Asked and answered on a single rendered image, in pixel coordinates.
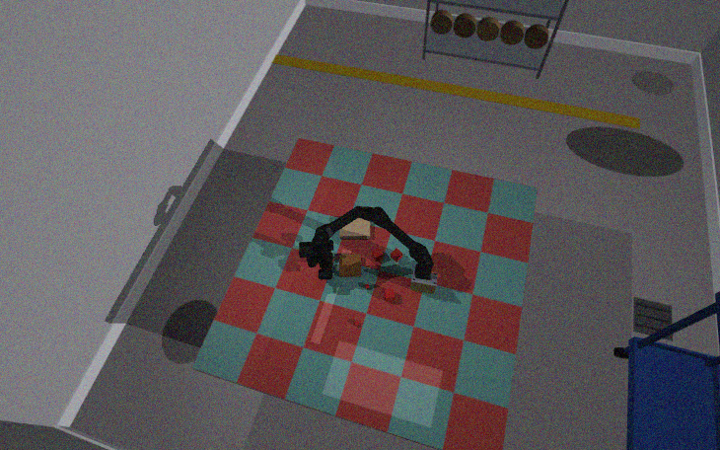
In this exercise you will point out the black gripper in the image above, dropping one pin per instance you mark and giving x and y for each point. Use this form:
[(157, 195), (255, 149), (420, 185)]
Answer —
[(325, 273)]

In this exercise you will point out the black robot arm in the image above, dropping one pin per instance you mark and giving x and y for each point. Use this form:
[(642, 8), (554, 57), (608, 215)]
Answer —
[(377, 215)]

